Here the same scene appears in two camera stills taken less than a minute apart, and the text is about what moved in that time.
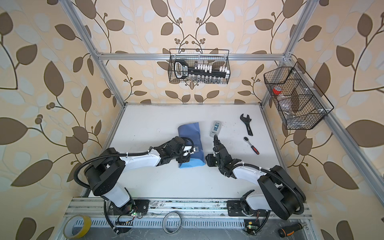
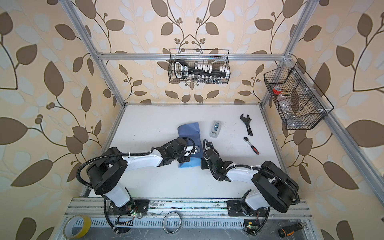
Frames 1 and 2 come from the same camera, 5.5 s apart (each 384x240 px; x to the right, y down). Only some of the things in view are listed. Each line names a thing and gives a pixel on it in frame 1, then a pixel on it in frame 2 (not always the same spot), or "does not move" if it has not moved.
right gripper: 209,159 → 203,165
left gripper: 183,158 does not move
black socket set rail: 182,70 does not move
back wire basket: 211,66 does not move
